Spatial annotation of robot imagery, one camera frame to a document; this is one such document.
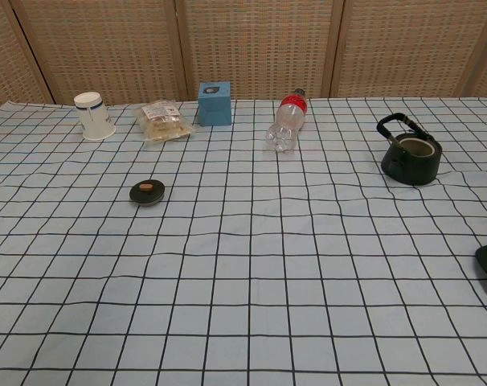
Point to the clear snack bag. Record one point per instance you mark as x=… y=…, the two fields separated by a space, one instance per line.
x=163 y=122

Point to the blue cardboard box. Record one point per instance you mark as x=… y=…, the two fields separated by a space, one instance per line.
x=215 y=108

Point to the clear bottle with red label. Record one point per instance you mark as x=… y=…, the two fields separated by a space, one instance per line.
x=287 y=120

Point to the black lid with wooden knob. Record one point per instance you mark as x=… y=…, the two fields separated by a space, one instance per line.
x=147 y=194

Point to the white paper cup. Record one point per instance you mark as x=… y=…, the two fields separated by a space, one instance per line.
x=94 y=118

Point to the blue checked tablecloth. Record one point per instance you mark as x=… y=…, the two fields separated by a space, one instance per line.
x=235 y=261

